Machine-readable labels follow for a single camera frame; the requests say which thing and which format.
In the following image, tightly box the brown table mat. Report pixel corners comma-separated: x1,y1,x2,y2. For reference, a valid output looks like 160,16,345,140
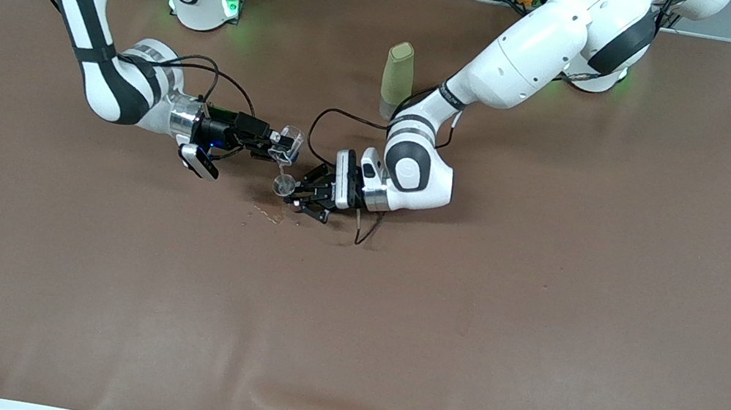
0,0,731,410

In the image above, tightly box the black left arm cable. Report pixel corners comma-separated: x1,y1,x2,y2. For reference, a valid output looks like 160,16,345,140
290,67,463,260

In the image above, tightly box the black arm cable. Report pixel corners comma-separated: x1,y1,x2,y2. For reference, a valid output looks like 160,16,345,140
0,0,278,164
290,67,463,260

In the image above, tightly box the clear glass measuring cup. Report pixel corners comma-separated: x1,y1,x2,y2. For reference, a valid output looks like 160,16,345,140
267,123,307,168

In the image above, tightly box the steel double jigger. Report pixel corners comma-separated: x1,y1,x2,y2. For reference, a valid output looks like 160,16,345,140
269,174,300,209

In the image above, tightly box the brown liquid spill puddle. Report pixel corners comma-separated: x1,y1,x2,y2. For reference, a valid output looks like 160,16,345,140
244,199,288,229

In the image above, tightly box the olive sleeved shaker bottle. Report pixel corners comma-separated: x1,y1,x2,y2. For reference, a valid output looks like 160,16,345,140
375,39,421,124

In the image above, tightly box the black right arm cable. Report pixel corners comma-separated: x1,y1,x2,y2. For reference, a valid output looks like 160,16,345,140
0,0,278,164

